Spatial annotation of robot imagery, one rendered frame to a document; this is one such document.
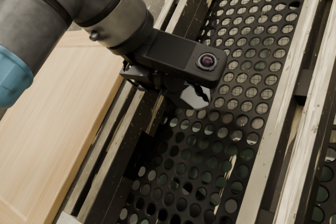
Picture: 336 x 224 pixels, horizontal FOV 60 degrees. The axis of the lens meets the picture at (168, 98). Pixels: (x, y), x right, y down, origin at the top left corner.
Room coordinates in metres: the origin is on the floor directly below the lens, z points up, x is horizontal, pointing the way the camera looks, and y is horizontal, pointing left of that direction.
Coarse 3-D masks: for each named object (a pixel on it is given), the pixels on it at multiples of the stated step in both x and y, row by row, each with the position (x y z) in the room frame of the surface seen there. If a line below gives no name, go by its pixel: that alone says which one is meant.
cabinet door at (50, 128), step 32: (64, 64) 0.86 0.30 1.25; (96, 64) 0.76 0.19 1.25; (32, 96) 0.86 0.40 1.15; (64, 96) 0.76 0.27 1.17; (96, 96) 0.68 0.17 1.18; (0, 128) 0.85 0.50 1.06; (32, 128) 0.76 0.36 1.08; (64, 128) 0.68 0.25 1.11; (96, 128) 0.63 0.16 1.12; (0, 160) 0.75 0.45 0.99; (32, 160) 0.67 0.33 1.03; (64, 160) 0.60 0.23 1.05; (0, 192) 0.67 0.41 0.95; (32, 192) 0.60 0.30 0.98; (64, 192) 0.56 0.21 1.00
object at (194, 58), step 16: (160, 32) 0.38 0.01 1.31; (144, 48) 0.37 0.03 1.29; (160, 48) 0.37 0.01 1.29; (176, 48) 0.37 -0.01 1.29; (192, 48) 0.36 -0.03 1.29; (208, 48) 0.36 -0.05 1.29; (144, 64) 0.38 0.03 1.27; (160, 64) 0.36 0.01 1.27; (176, 64) 0.35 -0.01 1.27; (192, 64) 0.35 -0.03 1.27; (208, 64) 0.34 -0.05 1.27; (224, 64) 0.35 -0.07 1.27; (192, 80) 0.36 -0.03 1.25; (208, 80) 0.34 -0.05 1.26
